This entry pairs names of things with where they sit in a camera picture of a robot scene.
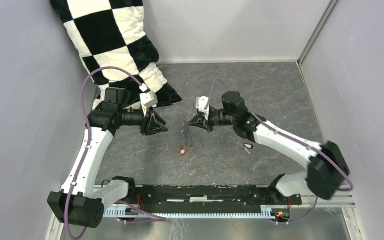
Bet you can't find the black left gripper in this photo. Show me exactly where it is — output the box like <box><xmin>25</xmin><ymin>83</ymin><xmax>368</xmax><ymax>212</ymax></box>
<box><xmin>119</xmin><ymin>104</ymin><xmax>169</xmax><ymax>137</ymax></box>

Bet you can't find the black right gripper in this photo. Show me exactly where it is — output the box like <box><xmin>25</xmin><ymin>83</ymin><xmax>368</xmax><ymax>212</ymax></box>
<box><xmin>188</xmin><ymin>107</ymin><xmax>237</xmax><ymax>133</ymax></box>

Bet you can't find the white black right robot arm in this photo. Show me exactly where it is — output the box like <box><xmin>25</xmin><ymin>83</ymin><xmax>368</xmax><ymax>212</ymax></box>
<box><xmin>188</xmin><ymin>91</ymin><xmax>354</xmax><ymax>204</ymax></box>

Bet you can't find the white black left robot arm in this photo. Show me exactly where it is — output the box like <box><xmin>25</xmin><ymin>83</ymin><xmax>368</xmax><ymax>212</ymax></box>
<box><xmin>47</xmin><ymin>87</ymin><xmax>168</xmax><ymax>229</ymax></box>

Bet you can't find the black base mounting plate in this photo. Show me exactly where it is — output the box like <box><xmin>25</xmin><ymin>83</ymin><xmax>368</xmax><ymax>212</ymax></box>
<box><xmin>124</xmin><ymin>185</ymin><xmax>303</xmax><ymax>214</ymax></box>

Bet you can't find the black white checkered pillow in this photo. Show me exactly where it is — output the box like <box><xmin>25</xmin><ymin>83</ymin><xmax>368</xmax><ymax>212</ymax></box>
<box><xmin>50</xmin><ymin>0</ymin><xmax>182</xmax><ymax>109</ymax></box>

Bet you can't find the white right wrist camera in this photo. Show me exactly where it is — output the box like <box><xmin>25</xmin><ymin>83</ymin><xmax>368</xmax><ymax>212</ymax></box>
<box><xmin>195</xmin><ymin>96</ymin><xmax>210</xmax><ymax>120</ymax></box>

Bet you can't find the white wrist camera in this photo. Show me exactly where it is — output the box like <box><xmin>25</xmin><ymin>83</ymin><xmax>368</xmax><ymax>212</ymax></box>
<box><xmin>139</xmin><ymin>83</ymin><xmax>158</xmax><ymax>116</ymax></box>
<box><xmin>195</xmin><ymin>96</ymin><xmax>210</xmax><ymax>120</ymax></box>

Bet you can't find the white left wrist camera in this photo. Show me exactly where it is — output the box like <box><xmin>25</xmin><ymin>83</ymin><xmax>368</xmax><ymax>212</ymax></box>
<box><xmin>139</xmin><ymin>83</ymin><xmax>158</xmax><ymax>116</ymax></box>

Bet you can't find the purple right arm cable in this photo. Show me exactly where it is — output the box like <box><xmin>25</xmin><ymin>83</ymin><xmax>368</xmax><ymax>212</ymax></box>
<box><xmin>206</xmin><ymin>78</ymin><xmax>355</xmax><ymax>192</ymax></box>

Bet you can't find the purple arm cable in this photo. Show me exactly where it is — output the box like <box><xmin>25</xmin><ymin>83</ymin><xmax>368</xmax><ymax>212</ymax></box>
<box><xmin>63</xmin><ymin>66</ymin><xmax>148</xmax><ymax>240</ymax></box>
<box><xmin>206</xmin><ymin>78</ymin><xmax>355</xmax><ymax>192</ymax></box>

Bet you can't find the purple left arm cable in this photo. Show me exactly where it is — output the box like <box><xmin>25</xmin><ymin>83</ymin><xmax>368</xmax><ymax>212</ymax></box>
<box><xmin>63</xmin><ymin>66</ymin><xmax>148</xmax><ymax>240</ymax></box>

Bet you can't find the white slotted cable duct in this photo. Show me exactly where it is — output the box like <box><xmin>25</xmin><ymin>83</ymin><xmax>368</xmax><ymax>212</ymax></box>
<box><xmin>103</xmin><ymin>205</ymin><xmax>290</xmax><ymax>220</ymax></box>

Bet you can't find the aluminium corner frame post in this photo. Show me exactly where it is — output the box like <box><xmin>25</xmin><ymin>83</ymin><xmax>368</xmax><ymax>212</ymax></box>
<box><xmin>296</xmin><ymin>0</ymin><xmax>340</xmax><ymax>69</ymax></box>

